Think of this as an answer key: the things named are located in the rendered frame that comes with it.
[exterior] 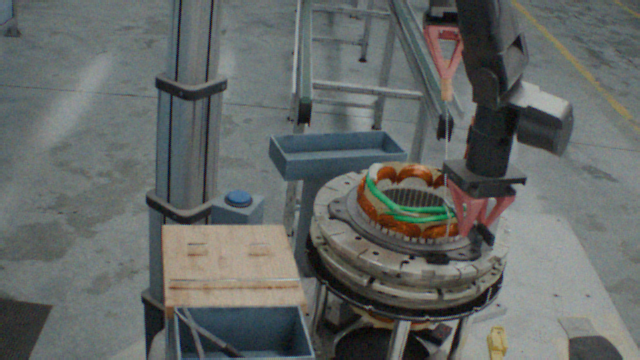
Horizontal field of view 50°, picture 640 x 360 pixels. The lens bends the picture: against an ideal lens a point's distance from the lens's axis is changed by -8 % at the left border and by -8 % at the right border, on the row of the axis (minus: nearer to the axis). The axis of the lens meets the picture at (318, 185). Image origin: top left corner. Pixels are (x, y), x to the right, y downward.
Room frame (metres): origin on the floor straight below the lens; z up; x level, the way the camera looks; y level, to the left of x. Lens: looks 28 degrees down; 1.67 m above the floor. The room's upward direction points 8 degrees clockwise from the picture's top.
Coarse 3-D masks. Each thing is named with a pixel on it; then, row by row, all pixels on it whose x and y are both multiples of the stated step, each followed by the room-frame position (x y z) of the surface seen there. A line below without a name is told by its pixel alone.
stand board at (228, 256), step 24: (168, 240) 0.89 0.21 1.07; (192, 240) 0.90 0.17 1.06; (216, 240) 0.91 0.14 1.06; (240, 240) 0.92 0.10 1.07; (264, 240) 0.93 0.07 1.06; (168, 264) 0.83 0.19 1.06; (192, 264) 0.84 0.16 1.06; (216, 264) 0.85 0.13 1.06; (240, 264) 0.86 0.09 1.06; (264, 264) 0.86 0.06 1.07; (288, 264) 0.87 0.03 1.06; (168, 288) 0.77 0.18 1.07; (216, 288) 0.79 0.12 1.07; (264, 288) 0.81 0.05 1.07; (288, 288) 0.81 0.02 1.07; (168, 312) 0.74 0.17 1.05
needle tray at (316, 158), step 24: (288, 144) 1.31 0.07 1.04; (312, 144) 1.33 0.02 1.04; (336, 144) 1.35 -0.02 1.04; (360, 144) 1.37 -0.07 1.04; (384, 144) 1.38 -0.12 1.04; (288, 168) 1.20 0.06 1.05; (312, 168) 1.22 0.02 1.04; (336, 168) 1.24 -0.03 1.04; (360, 168) 1.26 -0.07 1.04; (312, 192) 1.26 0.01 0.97
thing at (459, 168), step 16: (480, 144) 0.85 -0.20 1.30; (496, 144) 0.84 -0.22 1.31; (512, 144) 0.86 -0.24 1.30; (448, 160) 0.88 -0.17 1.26; (464, 160) 0.88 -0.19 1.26; (480, 160) 0.84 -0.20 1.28; (496, 160) 0.84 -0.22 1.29; (464, 176) 0.83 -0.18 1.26; (480, 176) 0.84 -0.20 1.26; (496, 176) 0.84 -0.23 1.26; (512, 176) 0.85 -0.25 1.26
